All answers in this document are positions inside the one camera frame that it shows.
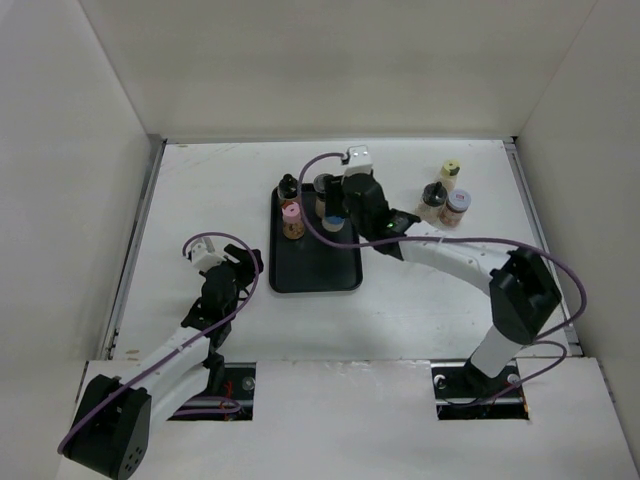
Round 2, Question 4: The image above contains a silver lid blue label jar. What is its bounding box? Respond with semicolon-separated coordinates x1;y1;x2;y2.
321;216;345;232

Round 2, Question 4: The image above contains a black knob spice bottle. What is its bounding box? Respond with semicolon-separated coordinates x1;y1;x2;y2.
276;173;300;207

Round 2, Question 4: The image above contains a pink cap spice bottle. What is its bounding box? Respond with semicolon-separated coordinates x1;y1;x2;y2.
281;202;305;240

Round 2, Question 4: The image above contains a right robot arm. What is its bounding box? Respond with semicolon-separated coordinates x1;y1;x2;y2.
323;173;561;396

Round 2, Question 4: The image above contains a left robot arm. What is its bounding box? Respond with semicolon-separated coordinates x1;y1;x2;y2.
57;234;264;479

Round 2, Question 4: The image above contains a yellow cap condiment bottle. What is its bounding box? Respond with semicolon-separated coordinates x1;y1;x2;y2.
437;159;460;192

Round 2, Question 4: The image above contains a black rectangular tray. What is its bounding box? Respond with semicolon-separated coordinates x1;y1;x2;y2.
268;191;363;294

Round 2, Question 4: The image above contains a black knob grinder bottle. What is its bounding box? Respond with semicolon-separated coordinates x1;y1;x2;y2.
418;181;448;223

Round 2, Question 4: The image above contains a red label lid spice jar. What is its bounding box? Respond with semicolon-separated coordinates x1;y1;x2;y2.
439;189;471;227

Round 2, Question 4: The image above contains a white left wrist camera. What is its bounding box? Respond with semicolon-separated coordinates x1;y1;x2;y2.
187;243;224;274

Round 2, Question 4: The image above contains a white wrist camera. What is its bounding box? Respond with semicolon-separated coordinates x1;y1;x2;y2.
187;243;224;274
341;145;373;177

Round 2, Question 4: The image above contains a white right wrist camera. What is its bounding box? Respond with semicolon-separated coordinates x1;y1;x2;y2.
341;145;373;177

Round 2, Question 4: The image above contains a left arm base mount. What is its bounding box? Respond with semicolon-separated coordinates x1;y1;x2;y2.
170;353;257;422

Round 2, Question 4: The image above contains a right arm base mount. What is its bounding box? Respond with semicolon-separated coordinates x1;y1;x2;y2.
431;361;529;421

